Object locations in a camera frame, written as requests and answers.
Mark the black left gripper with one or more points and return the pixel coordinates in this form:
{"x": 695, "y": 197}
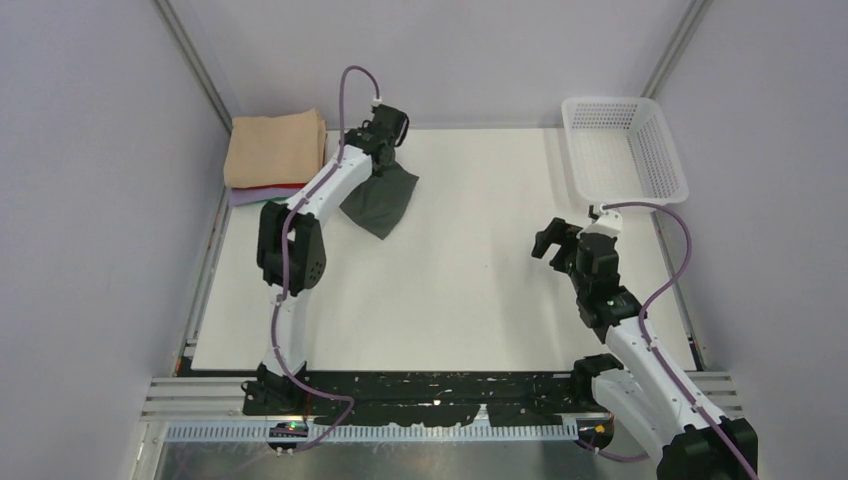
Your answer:
{"x": 382, "y": 153}

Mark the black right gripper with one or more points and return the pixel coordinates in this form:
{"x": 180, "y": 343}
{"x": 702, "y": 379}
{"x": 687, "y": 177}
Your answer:
{"x": 562, "y": 245}

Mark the dark grey t-shirt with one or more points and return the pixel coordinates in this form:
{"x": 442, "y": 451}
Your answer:
{"x": 378, "y": 204}

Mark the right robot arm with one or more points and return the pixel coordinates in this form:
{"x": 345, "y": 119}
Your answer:
{"x": 683, "y": 432}

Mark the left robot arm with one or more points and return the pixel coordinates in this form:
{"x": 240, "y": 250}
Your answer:
{"x": 363, "y": 180}

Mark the folded beige t-shirt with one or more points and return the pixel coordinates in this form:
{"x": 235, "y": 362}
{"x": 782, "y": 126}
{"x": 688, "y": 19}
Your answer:
{"x": 284, "y": 150}

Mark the white plastic basket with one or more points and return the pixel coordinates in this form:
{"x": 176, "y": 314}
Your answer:
{"x": 620, "y": 149}

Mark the folded lavender t-shirt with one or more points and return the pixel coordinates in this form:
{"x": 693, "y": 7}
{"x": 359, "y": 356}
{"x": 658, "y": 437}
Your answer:
{"x": 244, "y": 196}

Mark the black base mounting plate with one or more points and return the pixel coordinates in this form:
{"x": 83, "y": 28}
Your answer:
{"x": 436, "y": 415}

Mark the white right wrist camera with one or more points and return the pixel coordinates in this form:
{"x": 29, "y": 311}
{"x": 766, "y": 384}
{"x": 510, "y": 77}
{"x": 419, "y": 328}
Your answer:
{"x": 604, "y": 221}

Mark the white slotted cable duct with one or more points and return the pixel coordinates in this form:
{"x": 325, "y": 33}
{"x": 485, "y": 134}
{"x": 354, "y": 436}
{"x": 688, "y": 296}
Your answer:
{"x": 298, "y": 431}

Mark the aluminium frame rail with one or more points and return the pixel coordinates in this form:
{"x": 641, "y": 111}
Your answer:
{"x": 378, "y": 396}

